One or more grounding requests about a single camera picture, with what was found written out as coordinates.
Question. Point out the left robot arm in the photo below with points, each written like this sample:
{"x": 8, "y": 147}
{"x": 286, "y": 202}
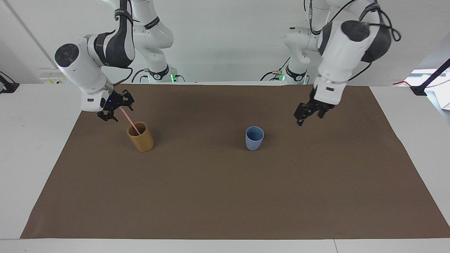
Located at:
{"x": 341, "y": 49}

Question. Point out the blue cup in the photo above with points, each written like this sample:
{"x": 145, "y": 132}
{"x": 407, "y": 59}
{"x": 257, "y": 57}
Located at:
{"x": 254, "y": 140}

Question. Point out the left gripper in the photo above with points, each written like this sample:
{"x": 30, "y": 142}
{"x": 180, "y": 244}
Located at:
{"x": 317, "y": 104}

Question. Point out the pink chopstick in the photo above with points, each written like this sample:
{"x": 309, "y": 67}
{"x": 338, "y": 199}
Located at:
{"x": 129, "y": 121}

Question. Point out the black stand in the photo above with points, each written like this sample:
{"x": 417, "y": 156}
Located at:
{"x": 430, "y": 79}
{"x": 7, "y": 86}

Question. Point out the white power strip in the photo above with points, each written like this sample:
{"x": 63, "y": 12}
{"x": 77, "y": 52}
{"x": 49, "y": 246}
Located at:
{"x": 54, "y": 79}

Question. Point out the yellow cup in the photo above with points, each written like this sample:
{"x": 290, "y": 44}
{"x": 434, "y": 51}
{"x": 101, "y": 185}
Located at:
{"x": 142, "y": 140}

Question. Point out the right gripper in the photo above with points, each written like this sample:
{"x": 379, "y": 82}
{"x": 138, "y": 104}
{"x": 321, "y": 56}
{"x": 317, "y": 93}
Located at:
{"x": 109, "y": 100}

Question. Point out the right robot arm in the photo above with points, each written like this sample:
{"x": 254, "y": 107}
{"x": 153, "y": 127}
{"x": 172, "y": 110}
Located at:
{"x": 84, "y": 70}

